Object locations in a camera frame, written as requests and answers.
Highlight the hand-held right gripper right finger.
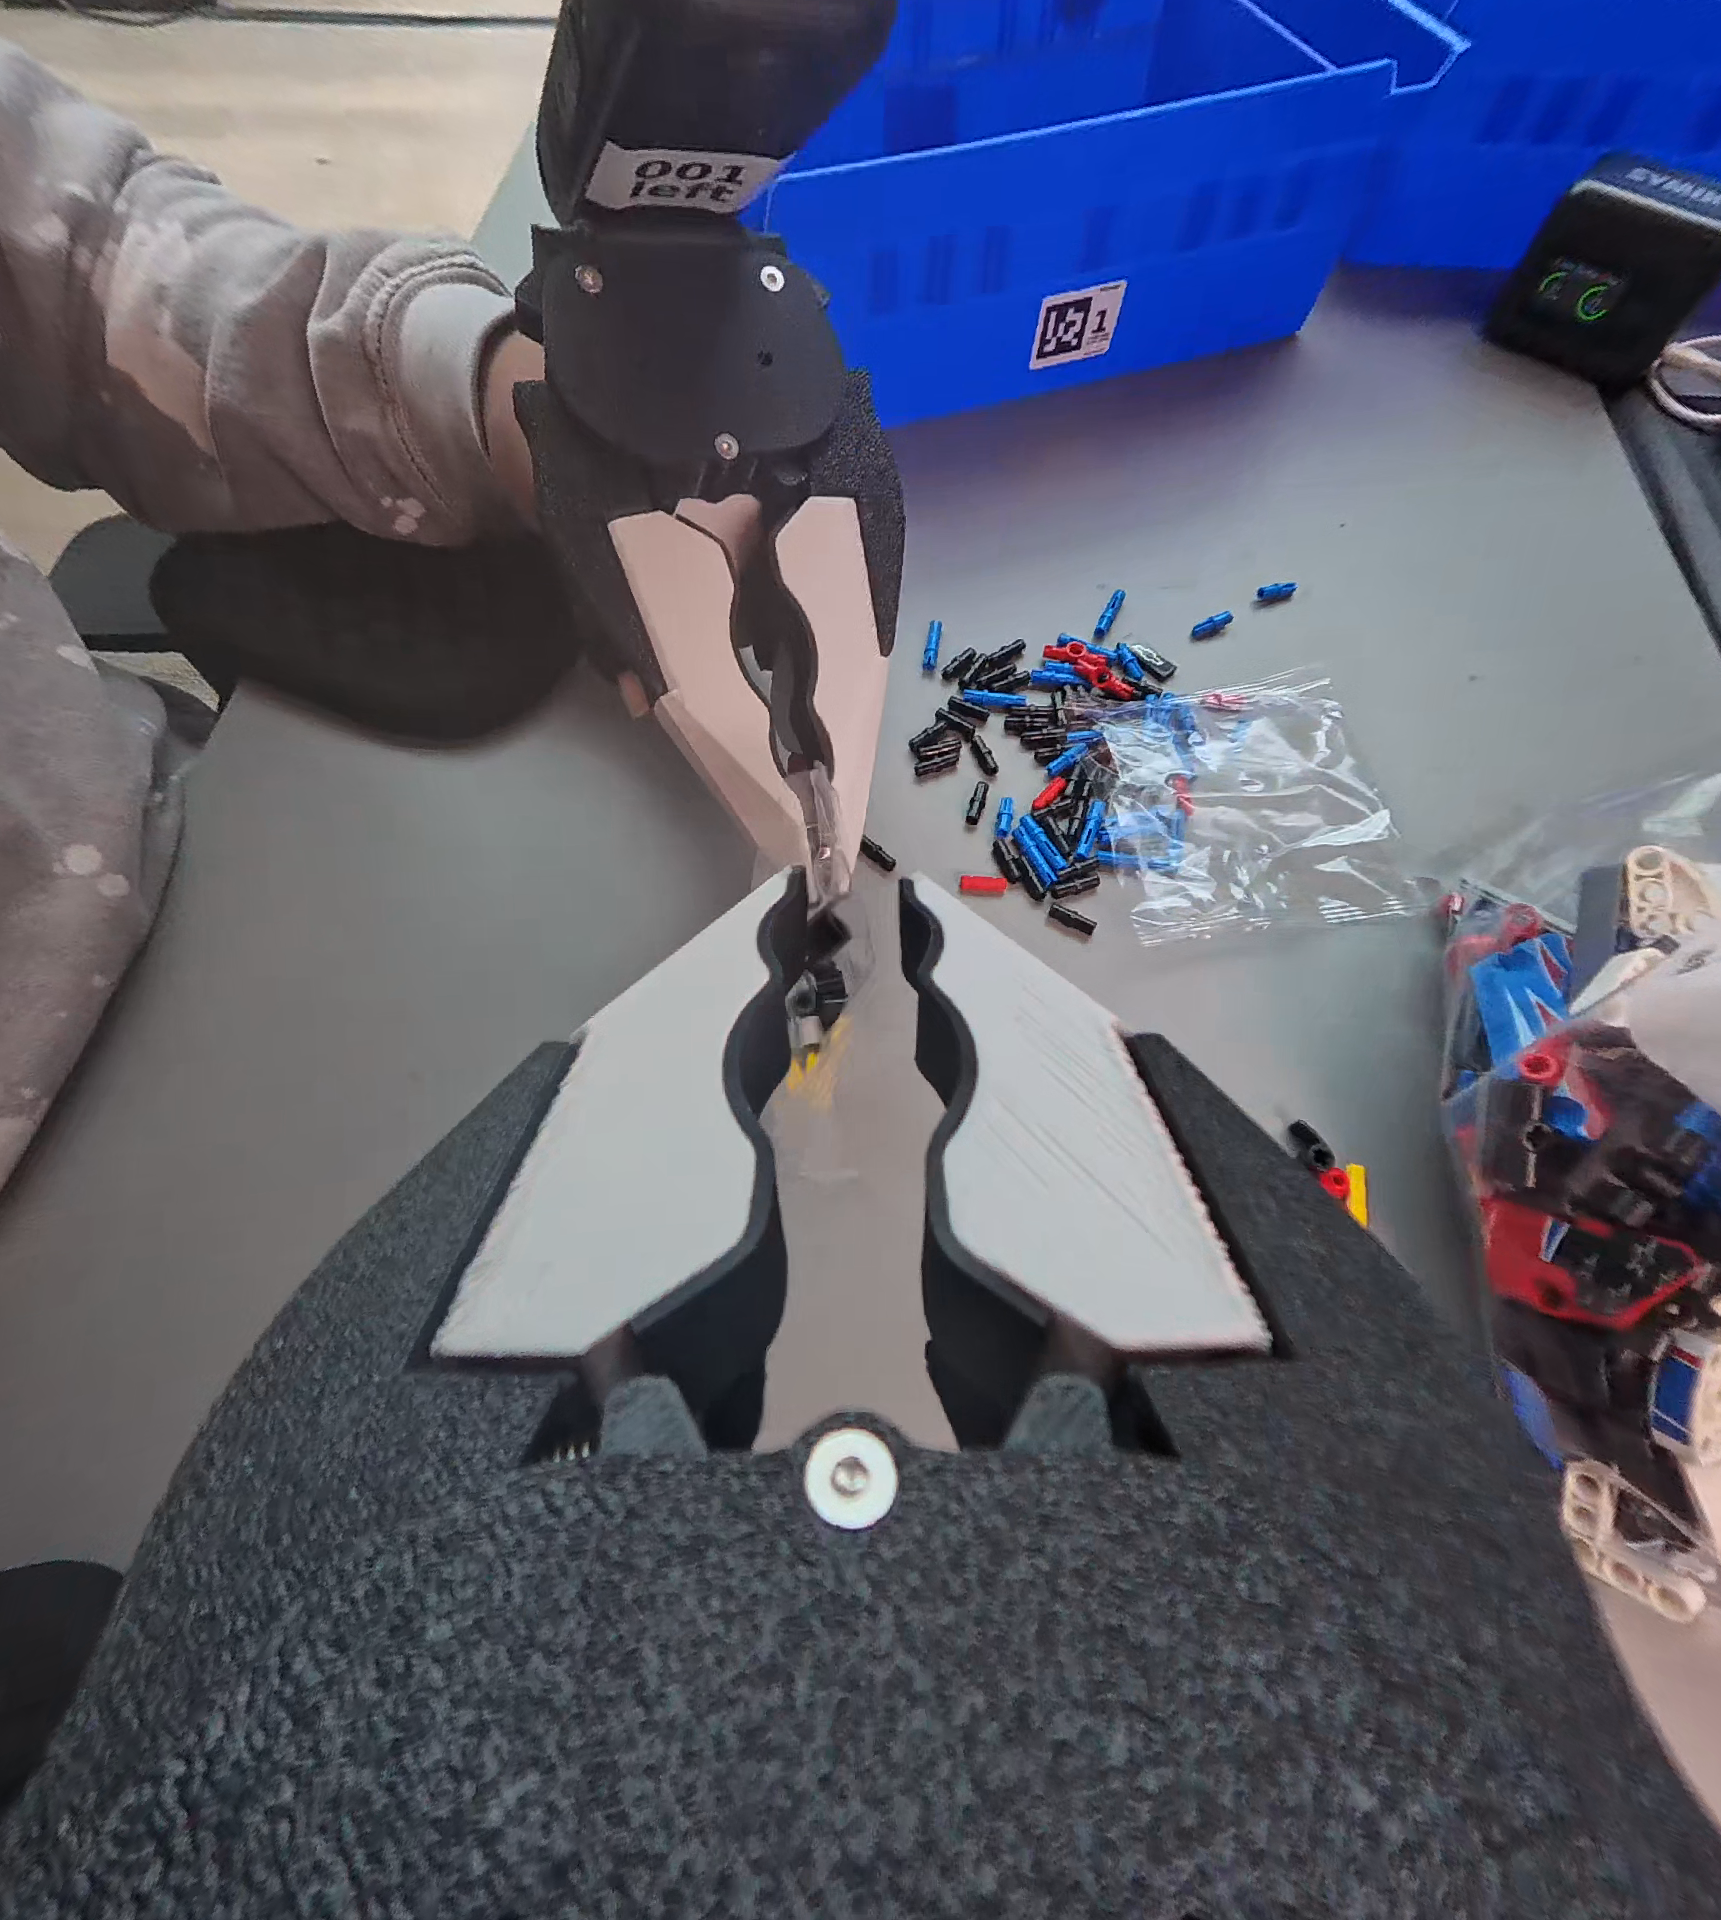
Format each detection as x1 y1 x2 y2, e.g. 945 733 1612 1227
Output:
892 878 1272 1364

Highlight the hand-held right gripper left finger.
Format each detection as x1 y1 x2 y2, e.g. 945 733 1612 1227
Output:
433 868 812 1366

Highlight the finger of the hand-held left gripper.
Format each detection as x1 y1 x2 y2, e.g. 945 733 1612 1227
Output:
605 495 848 890
767 495 892 871

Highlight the small clear plastic bag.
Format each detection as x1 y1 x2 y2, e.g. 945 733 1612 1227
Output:
764 758 898 1191

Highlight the person's left forearm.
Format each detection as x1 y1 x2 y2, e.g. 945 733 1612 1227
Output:
0 0 546 542

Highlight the grey desk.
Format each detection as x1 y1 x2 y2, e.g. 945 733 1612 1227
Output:
0 127 1721 1920

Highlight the pile of small mixed bricks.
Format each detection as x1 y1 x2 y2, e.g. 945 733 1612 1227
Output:
1285 1115 1377 1231

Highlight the pile of blue black pins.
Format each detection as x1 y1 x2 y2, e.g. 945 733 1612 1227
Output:
861 581 1303 942

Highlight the empty clear plastic bag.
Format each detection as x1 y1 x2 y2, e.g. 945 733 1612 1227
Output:
1090 668 1452 948

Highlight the blue plastic bin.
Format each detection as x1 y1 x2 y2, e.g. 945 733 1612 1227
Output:
743 0 1402 433
1237 0 1721 288

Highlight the large clear bag of bricks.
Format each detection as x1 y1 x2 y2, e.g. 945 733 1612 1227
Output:
1433 733 1721 1920

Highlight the person's bleached grey sweatshirt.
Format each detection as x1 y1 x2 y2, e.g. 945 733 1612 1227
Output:
0 388 193 1310

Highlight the black battery charger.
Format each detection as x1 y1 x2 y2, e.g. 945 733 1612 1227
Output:
1483 150 1721 393

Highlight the black strip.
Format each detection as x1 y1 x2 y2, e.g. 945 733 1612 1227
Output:
1612 382 1721 715

